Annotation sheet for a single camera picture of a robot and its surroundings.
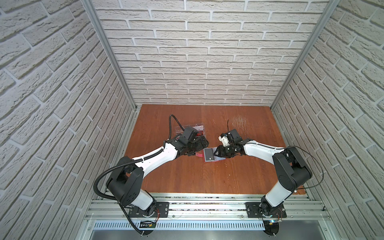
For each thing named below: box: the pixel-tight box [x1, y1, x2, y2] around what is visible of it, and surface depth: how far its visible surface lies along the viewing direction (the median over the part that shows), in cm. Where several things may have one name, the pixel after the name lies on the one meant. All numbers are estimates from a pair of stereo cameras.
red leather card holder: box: [195, 146, 226, 162], surface depth 94 cm
